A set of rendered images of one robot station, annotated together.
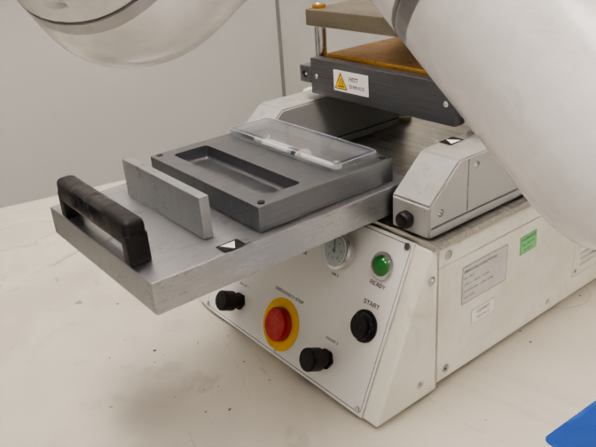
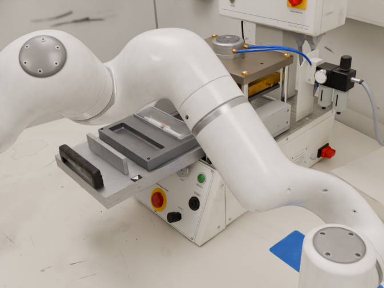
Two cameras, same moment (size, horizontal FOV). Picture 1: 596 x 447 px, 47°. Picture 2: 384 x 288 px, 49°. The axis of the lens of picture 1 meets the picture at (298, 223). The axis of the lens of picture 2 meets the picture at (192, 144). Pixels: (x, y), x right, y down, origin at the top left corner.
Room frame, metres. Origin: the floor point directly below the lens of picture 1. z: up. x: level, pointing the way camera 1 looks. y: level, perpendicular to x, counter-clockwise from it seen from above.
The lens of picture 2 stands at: (-0.18, -0.03, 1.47)
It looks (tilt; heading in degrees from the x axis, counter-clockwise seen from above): 31 degrees down; 357
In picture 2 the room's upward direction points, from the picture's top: 4 degrees counter-clockwise
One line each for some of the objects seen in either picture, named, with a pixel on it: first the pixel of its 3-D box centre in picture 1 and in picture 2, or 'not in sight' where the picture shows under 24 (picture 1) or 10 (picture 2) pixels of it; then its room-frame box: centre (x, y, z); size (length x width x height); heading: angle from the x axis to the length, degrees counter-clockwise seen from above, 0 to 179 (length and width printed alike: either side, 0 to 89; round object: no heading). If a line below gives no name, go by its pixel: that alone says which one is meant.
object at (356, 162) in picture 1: (298, 148); (164, 124); (0.70, -0.01, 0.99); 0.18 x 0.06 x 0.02; 37
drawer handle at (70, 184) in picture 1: (99, 215); (79, 164); (0.56, 0.18, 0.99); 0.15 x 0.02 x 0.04; 37
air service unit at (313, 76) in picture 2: not in sight; (331, 84); (0.73, -0.42, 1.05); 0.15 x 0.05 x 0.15; 37
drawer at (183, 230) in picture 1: (231, 191); (135, 147); (0.64, 0.07, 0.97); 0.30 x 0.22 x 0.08; 127
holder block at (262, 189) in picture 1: (267, 168); (151, 135); (0.67, 0.03, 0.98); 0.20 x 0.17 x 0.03; 37
